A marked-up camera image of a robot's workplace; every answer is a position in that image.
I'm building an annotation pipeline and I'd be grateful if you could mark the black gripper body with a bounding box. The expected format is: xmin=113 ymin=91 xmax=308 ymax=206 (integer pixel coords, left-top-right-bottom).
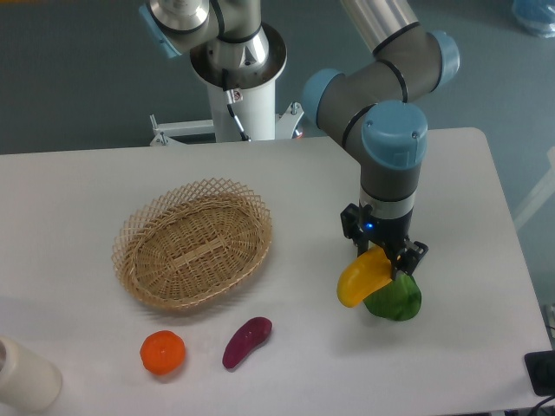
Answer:
xmin=340 ymin=204 xmax=413 ymax=260

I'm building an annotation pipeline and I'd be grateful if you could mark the woven wicker basket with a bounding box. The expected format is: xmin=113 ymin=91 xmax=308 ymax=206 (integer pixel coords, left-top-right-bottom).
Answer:
xmin=112 ymin=178 xmax=272 ymax=312

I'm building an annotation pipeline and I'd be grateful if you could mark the purple toy sweet potato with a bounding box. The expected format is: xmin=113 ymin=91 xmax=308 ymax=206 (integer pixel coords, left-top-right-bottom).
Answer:
xmin=222 ymin=316 xmax=273 ymax=370

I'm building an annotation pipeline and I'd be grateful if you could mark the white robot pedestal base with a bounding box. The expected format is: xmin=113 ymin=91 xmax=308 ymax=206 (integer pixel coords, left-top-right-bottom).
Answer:
xmin=150 ymin=80 xmax=304 ymax=146

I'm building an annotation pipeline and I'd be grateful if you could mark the orange toy persimmon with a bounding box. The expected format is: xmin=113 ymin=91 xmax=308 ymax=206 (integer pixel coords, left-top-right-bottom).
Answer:
xmin=140 ymin=330 xmax=186 ymax=376

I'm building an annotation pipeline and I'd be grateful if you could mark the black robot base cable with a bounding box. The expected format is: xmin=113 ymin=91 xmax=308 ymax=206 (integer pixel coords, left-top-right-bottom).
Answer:
xmin=220 ymin=68 xmax=252 ymax=142

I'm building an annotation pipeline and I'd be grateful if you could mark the yellow toy mango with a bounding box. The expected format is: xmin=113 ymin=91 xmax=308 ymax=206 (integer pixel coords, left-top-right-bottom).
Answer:
xmin=336 ymin=246 xmax=393 ymax=308

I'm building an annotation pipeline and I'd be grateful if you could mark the green toy bok choy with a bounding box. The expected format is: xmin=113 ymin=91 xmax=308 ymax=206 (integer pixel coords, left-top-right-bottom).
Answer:
xmin=363 ymin=275 xmax=422 ymax=322

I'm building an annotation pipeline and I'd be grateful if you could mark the cream white cylinder bottle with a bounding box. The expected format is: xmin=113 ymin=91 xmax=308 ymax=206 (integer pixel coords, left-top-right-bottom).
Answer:
xmin=1 ymin=336 xmax=62 ymax=413

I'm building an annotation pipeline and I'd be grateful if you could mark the black device at edge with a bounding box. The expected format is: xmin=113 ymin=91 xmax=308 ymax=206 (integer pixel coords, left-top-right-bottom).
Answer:
xmin=524 ymin=350 xmax=554 ymax=396

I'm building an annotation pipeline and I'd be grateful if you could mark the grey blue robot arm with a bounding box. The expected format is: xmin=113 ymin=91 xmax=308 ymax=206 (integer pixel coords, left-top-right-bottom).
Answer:
xmin=140 ymin=1 xmax=460 ymax=277

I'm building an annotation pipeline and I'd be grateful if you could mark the blue bag in corner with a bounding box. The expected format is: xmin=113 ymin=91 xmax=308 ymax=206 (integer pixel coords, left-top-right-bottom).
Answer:
xmin=512 ymin=0 xmax=554 ymax=38

